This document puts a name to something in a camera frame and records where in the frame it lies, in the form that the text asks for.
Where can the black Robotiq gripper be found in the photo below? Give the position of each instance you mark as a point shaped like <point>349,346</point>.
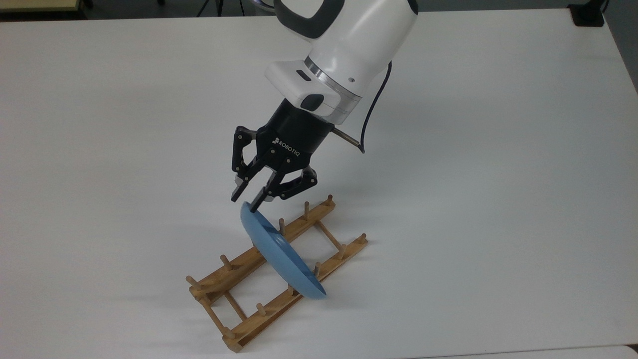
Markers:
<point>294,137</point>

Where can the blue round plate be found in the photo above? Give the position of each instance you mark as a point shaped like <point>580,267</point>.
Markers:
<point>279,254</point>

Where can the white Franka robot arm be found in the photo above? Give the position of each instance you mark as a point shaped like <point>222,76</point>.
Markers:
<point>354,45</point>

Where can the wooden peg plate rack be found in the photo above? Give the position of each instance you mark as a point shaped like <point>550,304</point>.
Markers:
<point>239,267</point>

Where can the black tripod legs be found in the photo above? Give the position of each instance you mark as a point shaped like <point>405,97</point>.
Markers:
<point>218,5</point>

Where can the light wooden side table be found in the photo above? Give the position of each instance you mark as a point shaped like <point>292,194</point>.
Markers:
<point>37,4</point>

